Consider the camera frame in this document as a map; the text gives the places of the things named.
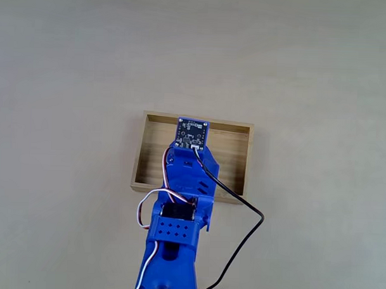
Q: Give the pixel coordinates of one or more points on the shallow wooden box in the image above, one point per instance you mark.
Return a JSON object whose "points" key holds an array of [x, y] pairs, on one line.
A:
{"points": [[233, 158]]}

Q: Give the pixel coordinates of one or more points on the camera circuit board on mount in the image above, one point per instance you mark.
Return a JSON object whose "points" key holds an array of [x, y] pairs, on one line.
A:
{"points": [[191, 133]]}

